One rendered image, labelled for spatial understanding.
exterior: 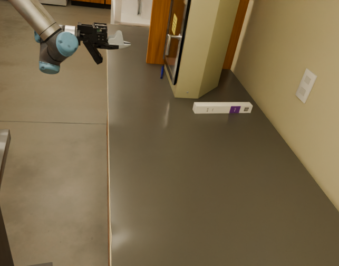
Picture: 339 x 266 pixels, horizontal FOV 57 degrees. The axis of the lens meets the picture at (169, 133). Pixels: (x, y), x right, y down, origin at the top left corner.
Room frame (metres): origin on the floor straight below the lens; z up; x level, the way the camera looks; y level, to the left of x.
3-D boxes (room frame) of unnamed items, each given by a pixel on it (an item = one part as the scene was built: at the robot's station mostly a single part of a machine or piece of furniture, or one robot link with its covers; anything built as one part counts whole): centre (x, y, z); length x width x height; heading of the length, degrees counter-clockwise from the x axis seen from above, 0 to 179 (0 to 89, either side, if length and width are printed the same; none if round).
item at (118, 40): (1.23, 0.26, 1.17); 0.09 x 0.03 x 0.06; 103
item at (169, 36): (1.30, 0.05, 1.17); 0.05 x 0.03 x 0.10; 105
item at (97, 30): (1.22, 0.37, 1.17); 0.12 x 0.08 x 0.09; 105
